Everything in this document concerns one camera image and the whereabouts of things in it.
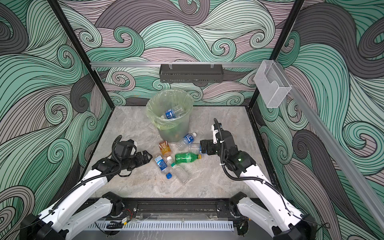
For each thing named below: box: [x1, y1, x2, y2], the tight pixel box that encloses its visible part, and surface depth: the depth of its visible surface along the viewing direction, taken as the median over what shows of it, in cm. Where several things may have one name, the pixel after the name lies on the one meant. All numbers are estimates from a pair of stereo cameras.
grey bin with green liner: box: [146, 89, 194, 143], surface depth 94 cm
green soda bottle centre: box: [174, 152, 202, 164], surface depth 89 cm
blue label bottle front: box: [162, 105, 185, 120], surface depth 94 cm
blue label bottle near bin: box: [176, 132, 197, 151], surface depth 97 cm
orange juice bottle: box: [158, 140, 172, 157], surface depth 93 cm
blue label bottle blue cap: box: [154, 155, 173, 180], surface depth 85 cm
